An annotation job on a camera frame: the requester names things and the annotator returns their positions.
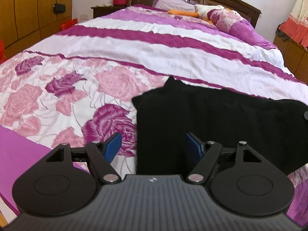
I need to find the black knit cardigan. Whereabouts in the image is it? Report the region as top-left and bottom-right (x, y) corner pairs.
(132, 77), (307, 175)

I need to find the pink floral bed cover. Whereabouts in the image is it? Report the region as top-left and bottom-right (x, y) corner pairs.
(1, 5), (307, 223)

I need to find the wooden side cabinet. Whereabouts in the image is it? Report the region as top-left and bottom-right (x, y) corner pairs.
(274, 35), (308, 84)

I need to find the red floor object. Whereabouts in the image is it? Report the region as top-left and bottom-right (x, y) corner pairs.
(60, 18), (78, 31)

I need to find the purple floral pillow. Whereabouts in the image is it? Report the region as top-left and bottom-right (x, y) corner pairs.
(207, 8), (277, 50)

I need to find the orange floral curtain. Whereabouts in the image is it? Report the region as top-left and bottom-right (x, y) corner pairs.
(279, 0), (307, 49)

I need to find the wooden wardrobe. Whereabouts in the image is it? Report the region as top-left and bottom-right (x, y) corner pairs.
(1, 0), (72, 59)

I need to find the dark wooden nightstand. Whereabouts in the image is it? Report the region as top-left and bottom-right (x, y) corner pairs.
(91, 5), (126, 18)

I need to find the white orange plush toy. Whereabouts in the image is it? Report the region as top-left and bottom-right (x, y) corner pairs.
(168, 4), (241, 24)

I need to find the small black pouch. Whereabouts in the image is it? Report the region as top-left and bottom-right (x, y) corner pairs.
(53, 3), (66, 14)

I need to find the lilac pillow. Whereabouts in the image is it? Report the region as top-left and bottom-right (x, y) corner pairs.
(152, 0), (195, 12)

